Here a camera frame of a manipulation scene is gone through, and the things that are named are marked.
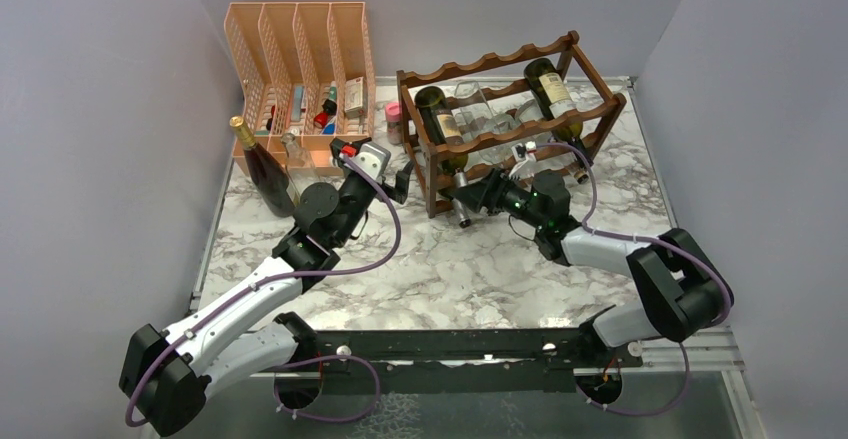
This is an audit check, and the small white box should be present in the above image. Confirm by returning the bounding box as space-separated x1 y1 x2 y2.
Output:
344 76 368 119

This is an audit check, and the red capped small bottle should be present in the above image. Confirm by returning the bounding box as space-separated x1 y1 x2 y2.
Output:
313 81 338 131

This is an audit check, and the clear bottle with cork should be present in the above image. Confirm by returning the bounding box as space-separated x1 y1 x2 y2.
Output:
569 158 590 184

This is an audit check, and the dark bottle white label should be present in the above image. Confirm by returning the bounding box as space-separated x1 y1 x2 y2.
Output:
523 57 588 158

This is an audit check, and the black mounting rail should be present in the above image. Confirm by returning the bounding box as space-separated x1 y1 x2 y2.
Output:
251 326 644 398

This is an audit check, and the clear glass bottle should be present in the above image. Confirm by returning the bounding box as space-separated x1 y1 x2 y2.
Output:
454 81 498 140
492 99 544 163
281 133 320 193

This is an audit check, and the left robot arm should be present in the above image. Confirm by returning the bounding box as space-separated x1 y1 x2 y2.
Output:
119 153 414 437

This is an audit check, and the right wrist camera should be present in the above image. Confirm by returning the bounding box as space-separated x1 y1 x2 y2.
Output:
509 141 537 179

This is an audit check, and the brown wooden wine rack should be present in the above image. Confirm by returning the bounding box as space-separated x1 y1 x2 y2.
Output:
396 30 628 219

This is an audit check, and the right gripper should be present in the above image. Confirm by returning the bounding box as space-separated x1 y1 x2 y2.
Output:
450 166 546 231

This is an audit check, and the pink capped jar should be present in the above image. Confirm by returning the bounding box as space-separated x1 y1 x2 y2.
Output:
384 102 403 146

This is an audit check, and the orange plastic file organizer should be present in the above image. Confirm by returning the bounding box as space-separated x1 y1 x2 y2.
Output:
224 2 377 177

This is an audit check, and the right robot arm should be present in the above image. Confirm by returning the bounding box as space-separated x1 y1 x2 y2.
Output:
453 169 734 366

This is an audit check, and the red wine bottle gold cap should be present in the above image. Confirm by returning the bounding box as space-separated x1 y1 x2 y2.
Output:
229 116 295 218

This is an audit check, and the green wine bottle brown label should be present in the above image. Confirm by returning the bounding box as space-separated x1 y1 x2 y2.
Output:
414 86 468 187

